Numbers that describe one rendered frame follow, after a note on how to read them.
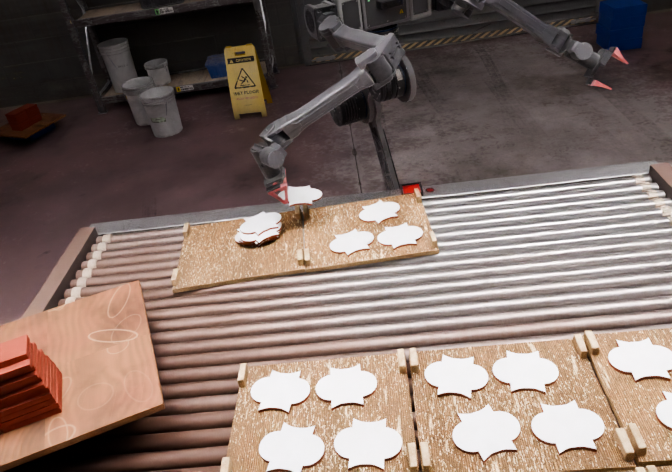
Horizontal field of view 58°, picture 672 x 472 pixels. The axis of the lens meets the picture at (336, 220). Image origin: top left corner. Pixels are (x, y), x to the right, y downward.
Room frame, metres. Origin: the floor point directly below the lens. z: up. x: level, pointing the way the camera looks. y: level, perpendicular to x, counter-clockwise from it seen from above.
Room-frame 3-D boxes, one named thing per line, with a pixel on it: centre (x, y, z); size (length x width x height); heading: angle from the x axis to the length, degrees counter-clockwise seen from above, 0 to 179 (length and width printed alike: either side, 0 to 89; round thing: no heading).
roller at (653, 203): (1.65, -0.09, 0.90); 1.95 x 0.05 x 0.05; 85
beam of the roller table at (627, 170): (1.87, -0.11, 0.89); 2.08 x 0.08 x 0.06; 85
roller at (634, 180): (1.80, -0.10, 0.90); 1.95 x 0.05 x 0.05; 85
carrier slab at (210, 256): (1.65, 0.32, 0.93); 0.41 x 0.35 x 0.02; 90
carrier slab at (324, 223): (1.64, -0.09, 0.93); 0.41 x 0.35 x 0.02; 89
